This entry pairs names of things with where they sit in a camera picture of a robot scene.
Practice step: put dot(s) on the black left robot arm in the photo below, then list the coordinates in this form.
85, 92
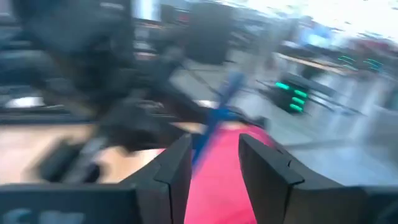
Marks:
77, 46

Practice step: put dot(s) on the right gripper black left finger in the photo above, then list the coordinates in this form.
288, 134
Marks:
178, 174

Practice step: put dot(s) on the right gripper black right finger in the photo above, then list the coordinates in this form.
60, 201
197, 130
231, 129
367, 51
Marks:
264, 177

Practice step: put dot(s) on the red plastic pencil box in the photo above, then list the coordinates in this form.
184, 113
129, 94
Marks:
217, 186

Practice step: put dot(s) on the black high-backed chair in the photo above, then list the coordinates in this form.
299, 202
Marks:
208, 34

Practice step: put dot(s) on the dark device with green lights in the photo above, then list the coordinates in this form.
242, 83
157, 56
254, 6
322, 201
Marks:
289, 93

